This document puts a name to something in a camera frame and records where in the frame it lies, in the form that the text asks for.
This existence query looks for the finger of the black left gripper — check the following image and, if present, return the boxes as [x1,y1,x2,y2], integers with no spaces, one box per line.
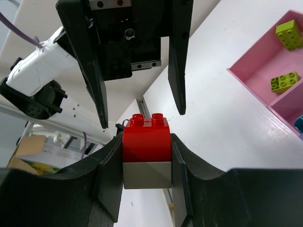
[165,0,193,115]
[56,0,108,129]

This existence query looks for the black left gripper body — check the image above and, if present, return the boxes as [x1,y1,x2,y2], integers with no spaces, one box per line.
[89,0,166,80]

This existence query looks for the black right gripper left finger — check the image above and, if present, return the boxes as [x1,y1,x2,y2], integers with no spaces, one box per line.
[0,134,123,227]

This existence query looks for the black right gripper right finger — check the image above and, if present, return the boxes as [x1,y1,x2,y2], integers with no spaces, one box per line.
[171,134,303,227]

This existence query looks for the green red cyan lego stack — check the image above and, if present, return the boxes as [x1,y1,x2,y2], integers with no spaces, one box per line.
[122,113,172,189]

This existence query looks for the yellow-green lego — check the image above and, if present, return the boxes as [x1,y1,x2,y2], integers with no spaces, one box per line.
[276,19,303,51]

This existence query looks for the cyan lego brick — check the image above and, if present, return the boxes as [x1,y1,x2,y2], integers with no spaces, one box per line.
[294,116,303,134]

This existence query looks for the long green lego brick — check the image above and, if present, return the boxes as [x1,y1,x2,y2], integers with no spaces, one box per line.
[270,71,301,94]

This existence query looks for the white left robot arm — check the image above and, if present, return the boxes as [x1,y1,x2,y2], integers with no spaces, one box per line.
[0,0,193,128]

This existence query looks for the cardboard box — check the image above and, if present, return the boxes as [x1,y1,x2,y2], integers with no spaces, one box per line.
[7,135,87,175]

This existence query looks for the large pink container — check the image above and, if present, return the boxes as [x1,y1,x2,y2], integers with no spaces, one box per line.
[228,10,303,106]

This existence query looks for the narrow pink container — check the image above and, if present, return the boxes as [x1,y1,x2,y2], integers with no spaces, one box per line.
[267,81,303,136]

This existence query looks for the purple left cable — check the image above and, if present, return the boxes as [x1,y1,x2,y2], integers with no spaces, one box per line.
[0,11,45,52]

